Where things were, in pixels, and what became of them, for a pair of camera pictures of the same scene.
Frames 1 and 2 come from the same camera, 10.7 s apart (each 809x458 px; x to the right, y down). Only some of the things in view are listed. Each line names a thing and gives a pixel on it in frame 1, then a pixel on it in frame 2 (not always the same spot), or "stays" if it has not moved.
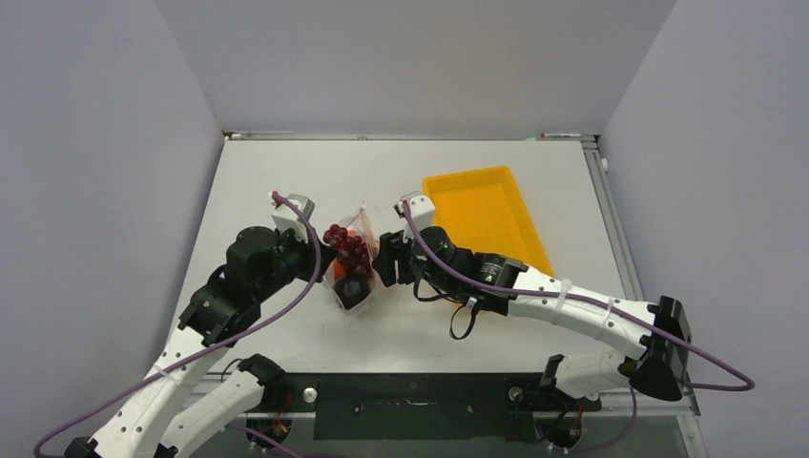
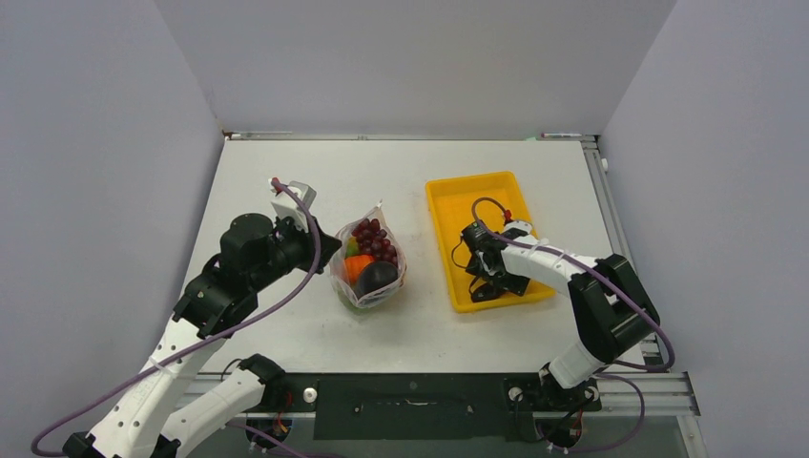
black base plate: [424, 406] stays
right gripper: [394, 251] -> [510, 282]
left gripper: [307, 249] stays
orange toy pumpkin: [339, 270] -> [354, 264]
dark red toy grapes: [353, 253] -> [372, 241]
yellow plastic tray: [484, 213] stays
